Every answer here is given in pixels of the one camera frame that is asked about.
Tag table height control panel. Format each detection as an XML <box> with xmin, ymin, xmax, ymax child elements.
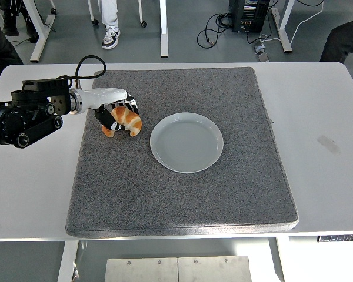
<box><xmin>317</xmin><ymin>233</ymin><xmax>353</xmax><ymax>243</ymax></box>

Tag white desk leg with foot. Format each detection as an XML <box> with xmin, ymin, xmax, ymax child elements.
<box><xmin>270</xmin><ymin>0</ymin><xmax>294</xmax><ymax>53</ymax></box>
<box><xmin>29</xmin><ymin>0</ymin><xmax>56</xmax><ymax>63</ymax></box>

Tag black fabric-covered object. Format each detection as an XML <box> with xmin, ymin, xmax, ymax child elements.
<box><xmin>0</xmin><ymin>5</ymin><xmax>24</xmax><ymax>99</ymax></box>

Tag white table leg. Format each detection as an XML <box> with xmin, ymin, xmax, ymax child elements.
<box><xmin>267</xmin><ymin>236</ymin><xmax>291</xmax><ymax>282</ymax></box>
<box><xmin>56</xmin><ymin>240</ymin><xmax>80</xmax><ymax>282</ymax></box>

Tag white floor cable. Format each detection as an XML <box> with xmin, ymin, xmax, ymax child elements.
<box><xmin>258</xmin><ymin>0</ymin><xmax>325</xmax><ymax>45</ymax></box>

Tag person's leg with sneaker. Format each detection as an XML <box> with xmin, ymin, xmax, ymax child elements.
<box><xmin>99</xmin><ymin>0</ymin><xmax>121</xmax><ymax>50</ymax></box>

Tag white leg with caster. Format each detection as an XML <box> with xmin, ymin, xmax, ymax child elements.
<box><xmin>137</xmin><ymin>0</ymin><xmax>148</xmax><ymax>29</ymax></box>
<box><xmin>89</xmin><ymin>0</ymin><xmax>100</xmax><ymax>26</ymax></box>

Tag grey floor power adapter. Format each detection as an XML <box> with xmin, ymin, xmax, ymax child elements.
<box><xmin>252</xmin><ymin>41</ymin><xmax>270</xmax><ymax>62</ymax></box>

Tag grey metal plate with screws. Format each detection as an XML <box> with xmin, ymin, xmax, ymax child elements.
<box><xmin>105</xmin><ymin>256</ymin><xmax>252</xmax><ymax>282</ymax></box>

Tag black computer tower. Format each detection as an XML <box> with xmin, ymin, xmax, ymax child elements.
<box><xmin>228</xmin><ymin>0</ymin><xmax>271</xmax><ymax>33</ymax></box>

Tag person's legs in black boots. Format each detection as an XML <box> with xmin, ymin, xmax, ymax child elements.
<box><xmin>1</xmin><ymin>0</ymin><xmax>39</xmax><ymax>44</ymax></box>

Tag black floor cable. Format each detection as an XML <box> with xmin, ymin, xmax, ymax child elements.
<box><xmin>196</xmin><ymin>11</ymin><xmax>233</xmax><ymax>48</ymax></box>

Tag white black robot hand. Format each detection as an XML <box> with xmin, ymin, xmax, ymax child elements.
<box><xmin>76</xmin><ymin>87</ymin><xmax>141</xmax><ymax>132</ymax></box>

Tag white desk leg post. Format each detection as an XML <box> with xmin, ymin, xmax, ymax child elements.
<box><xmin>159</xmin><ymin>0</ymin><xmax>169</xmax><ymax>58</ymax></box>

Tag golden croissant bread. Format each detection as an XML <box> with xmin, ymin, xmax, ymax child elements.
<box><xmin>101</xmin><ymin>105</ymin><xmax>143</xmax><ymax>137</ymax></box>

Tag round grey plate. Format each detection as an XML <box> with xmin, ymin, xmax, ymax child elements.
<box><xmin>149</xmin><ymin>112</ymin><xmax>224</xmax><ymax>174</ymax></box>

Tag person's leg in black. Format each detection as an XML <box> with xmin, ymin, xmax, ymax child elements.
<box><xmin>319</xmin><ymin>16</ymin><xmax>353</xmax><ymax>67</ymax></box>

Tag grey speckled mat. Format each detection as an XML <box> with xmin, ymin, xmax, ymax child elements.
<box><xmin>65</xmin><ymin>66</ymin><xmax>299</xmax><ymax>239</ymax></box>

